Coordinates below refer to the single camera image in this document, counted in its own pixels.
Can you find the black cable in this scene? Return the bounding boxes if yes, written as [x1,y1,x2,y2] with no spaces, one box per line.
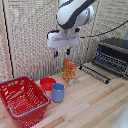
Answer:
[79,19,128,40]

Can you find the black toaster oven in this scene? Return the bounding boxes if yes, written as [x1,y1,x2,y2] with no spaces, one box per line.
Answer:
[92,37,128,80]

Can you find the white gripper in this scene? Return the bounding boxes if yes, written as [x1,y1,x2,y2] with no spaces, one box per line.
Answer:
[46,28,81,59]

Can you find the orange yellow food box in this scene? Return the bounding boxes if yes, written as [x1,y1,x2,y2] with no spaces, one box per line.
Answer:
[61,58,78,87]

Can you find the blue cup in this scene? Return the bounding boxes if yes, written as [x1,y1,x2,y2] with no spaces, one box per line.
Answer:
[50,82,67,104]

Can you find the red plastic shopping basket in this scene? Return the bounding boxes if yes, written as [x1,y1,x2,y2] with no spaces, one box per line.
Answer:
[0,75,52,128]

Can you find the red bowl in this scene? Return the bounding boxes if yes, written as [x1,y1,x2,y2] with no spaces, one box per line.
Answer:
[39,77,57,92]

